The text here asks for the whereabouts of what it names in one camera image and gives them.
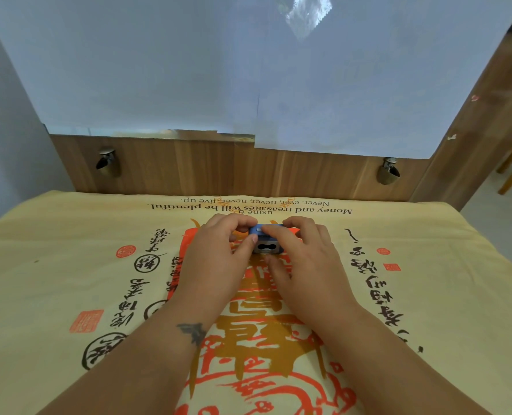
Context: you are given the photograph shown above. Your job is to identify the person's left hand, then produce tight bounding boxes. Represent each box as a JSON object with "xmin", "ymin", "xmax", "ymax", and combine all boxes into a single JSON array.
[{"xmin": 169, "ymin": 213, "xmax": 259, "ymax": 318}]

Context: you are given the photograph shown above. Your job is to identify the person's right hand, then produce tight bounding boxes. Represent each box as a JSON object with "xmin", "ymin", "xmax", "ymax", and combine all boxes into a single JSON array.
[{"xmin": 262, "ymin": 215, "xmax": 361, "ymax": 330}]

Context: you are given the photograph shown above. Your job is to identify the small blue and grey device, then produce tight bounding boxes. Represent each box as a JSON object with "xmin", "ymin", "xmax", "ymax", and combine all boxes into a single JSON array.
[{"xmin": 248, "ymin": 224, "xmax": 302, "ymax": 256}]

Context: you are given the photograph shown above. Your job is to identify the person's right forearm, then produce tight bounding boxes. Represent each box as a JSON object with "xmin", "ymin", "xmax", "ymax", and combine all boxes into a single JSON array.
[{"xmin": 299, "ymin": 303, "xmax": 492, "ymax": 415}]

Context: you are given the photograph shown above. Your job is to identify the person's left forearm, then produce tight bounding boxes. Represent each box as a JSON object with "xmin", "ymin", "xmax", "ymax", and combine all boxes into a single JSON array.
[{"xmin": 35, "ymin": 294, "xmax": 231, "ymax": 415}]

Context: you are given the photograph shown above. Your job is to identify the wooden back panel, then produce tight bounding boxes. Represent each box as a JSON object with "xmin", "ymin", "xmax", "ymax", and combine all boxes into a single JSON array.
[{"xmin": 50, "ymin": 133, "xmax": 432, "ymax": 204}]

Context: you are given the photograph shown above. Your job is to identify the brass mirror clip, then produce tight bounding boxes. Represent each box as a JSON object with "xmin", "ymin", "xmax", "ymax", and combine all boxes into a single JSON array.
[
  {"xmin": 95, "ymin": 148, "xmax": 122, "ymax": 178},
  {"xmin": 376, "ymin": 157, "xmax": 401, "ymax": 186}
]

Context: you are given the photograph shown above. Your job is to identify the large white paper sheet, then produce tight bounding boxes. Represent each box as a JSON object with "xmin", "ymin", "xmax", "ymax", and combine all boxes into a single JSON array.
[
  {"xmin": 0, "ymin": 0, "xmax": 262, "ymax": 137},
  {"xmin": 253, "ymin": 0, "xmax": 512, "ymax": 161}
]

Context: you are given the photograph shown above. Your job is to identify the yellow printed tablecloth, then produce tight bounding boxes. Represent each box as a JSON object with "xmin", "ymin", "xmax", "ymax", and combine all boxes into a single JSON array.
[{"xmin": 0, "ymin": 190, "xmax": 512, "ymax": 415}]

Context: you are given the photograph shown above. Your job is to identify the wooden side panel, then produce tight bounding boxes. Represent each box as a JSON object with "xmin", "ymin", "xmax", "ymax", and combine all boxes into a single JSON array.
[{"xmin": 409, "ymin": 21, "xmax": 512, "ymax": 212}]

